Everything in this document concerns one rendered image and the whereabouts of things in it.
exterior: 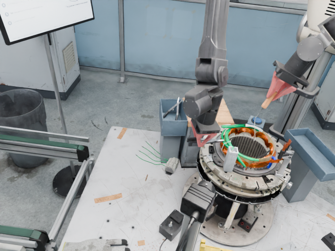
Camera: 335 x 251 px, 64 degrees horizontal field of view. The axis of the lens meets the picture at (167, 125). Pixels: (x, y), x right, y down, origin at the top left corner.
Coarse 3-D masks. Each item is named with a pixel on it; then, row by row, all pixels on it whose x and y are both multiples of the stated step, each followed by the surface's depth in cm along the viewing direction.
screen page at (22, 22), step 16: (0, 0) 108; (16, 0) 113; (32, 0) 118; (48, 0) 124; (64, 0) 131; (80, 0) 139; (16, 16) 115; (32, 16) 120; (48, 16) 127; (64, 16) 134; (80, 16) 142; (16, 32) 117; (32, 32) 122
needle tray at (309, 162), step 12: (288, 132) 113; (300, 132) 116; (312, 132) 113; (300, 144) 106; (312, 144) 113; (324, 144) 108; (300, 156) 107; (312, 156) 107; (324, 156) 108; (300, 168) 109; (312, 168) 101; (324, 168) 103; (300, 180) 110; (312, 180) 111; (324, 180) 98; (288, 192) 118; (300, 192) 115
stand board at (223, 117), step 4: (220, 104) 124; (224, 104) 125; (220, 108) 122; (224, 108) 122; (220, 112) 119; (224, 112) 120; (228, 112) 120; (216, 116) 117; (220, 116) 117; (224, 116) 117; (228, 116) 118; (188, 120) 113; (216, 120) 115; (220, 120) 115; (224, 120) 115; (228, 120) 115; (232, 120) 115; (188, 124) 112; (220, 124) 114; (224, 124) 114; (232, 124) 114
